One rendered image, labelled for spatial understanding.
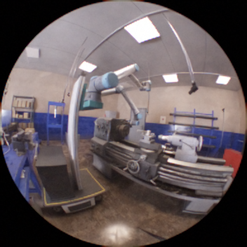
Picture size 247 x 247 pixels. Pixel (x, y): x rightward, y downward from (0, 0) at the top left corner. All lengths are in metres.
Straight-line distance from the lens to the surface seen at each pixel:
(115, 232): 1.33
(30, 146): 1.09
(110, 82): 0.72
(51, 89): 4.74
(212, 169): 1.33
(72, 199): 1.22
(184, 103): 4.50
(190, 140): 1.29
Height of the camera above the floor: 1.30
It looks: 2 degrees down
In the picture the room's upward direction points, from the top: 6 degrees clockwise
